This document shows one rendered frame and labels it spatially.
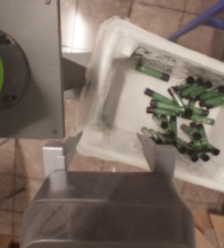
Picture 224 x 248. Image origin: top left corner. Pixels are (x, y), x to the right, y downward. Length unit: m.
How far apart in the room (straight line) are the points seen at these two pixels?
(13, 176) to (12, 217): 0.39
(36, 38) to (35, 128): 0.16
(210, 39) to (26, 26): 1.23
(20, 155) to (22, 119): 1.16
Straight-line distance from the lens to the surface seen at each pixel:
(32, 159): 1.51
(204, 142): 0.84
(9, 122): 0.40
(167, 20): 1.36
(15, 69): 0.34
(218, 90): 0.82
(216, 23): 0.97
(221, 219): 1.65
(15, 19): 0.39
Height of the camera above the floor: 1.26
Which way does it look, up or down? 76 degrees down
